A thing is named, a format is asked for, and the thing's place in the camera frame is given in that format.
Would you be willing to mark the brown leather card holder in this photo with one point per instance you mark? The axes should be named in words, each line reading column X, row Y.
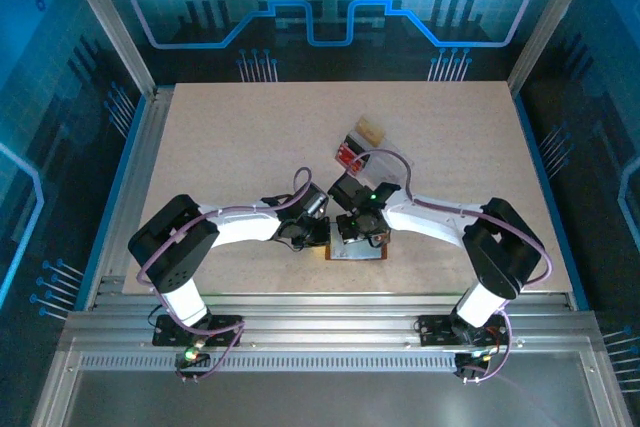
column 357, row 253

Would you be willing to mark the clear plastic card tray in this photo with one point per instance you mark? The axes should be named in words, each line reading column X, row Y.
column 395, row 162

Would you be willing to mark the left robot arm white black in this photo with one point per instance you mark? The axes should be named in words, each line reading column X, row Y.
column 172, row 242

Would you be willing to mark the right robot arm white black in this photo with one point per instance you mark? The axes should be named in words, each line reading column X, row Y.
column 505, row 252

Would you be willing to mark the red credit card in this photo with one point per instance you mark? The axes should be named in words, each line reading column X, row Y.
column 349, row 159

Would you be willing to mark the black credit card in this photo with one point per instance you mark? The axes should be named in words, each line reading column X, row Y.
column 357, row 143

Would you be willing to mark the gold credit card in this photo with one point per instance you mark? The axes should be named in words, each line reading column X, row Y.
column 367, row 130

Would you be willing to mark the black connector block green LED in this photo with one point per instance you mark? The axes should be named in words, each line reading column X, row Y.
column 467, row 368
column 192, row 359

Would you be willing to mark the grey metal panel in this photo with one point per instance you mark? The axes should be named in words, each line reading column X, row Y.
column 325, row 399

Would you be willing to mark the blue table edge strip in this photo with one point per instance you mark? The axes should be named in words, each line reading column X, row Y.
column 550, row 197
column 112, row 202

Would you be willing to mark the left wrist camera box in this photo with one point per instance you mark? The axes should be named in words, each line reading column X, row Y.
column 314, row 201

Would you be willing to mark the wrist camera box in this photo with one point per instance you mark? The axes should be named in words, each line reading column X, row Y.
column 346, row 191
column 314, row 201

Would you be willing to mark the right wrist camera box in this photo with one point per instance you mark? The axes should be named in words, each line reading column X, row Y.
column 346, row 191

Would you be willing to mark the aluminium frame rail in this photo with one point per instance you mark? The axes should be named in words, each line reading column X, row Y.
column 325, row 317

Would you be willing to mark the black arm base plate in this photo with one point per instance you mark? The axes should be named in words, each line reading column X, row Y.
column 430, row 332
column 167, row 336

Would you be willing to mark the aluminium side rail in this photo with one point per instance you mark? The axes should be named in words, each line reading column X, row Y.
column 147, row 137

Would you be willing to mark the aluminium corner post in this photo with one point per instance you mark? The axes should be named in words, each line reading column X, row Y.
column 107, row 27
column 550, row 22

